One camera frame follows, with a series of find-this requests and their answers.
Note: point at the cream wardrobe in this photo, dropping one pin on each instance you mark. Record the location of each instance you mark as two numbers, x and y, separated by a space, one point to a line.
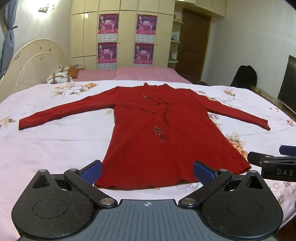
84 30

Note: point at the wall lamp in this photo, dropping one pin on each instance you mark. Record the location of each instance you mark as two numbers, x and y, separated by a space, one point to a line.
46 7

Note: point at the brown wooden door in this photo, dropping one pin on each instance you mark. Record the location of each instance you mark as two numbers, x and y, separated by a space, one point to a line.
194 35

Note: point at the lower right purple poster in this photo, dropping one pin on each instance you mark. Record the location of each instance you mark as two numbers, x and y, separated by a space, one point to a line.
143 54

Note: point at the lower left purple poster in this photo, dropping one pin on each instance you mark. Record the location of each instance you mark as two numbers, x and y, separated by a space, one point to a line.
107 52

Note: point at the upper left purple poster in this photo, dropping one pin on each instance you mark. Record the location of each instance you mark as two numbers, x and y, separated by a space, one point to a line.
108 28

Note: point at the upper right purple poster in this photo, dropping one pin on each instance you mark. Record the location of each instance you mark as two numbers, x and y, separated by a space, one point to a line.
146 28

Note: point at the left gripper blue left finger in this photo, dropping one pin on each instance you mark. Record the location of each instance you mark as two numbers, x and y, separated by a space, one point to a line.
83 181

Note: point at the white floral duvet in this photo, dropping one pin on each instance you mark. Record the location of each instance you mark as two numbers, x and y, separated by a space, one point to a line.
77 140

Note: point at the black chair with jacket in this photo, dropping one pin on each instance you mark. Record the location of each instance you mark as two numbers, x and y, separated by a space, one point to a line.
246 77

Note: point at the pink checked bedsheet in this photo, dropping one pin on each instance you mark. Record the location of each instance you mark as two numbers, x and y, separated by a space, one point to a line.
147 73

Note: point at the cream corner shelf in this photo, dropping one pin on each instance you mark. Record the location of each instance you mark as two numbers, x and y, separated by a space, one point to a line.
175 36

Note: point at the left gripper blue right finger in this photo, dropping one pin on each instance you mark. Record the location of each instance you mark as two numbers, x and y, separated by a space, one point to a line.
212 181

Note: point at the grey curtain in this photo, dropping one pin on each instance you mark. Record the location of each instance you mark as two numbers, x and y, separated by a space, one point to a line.
9 18

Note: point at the purple poster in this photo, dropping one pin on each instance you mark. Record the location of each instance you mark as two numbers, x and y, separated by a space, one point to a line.
107 52
146 28
108 28
143 54

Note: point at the black television screen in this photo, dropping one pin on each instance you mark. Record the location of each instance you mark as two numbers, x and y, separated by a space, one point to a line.
287 94

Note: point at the white patterned pillow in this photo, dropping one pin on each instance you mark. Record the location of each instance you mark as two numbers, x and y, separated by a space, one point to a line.
58 78

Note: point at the cream round headboard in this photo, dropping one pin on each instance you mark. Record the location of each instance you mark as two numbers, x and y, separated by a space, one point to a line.
31 65

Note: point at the red knit sweater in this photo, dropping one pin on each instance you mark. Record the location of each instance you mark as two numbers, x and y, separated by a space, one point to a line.
159 133

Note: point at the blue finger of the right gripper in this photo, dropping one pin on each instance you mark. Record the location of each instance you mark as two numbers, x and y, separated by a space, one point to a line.
258 159
287 150

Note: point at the orange striped pillow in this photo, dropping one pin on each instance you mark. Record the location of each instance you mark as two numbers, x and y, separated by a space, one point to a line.
72 71

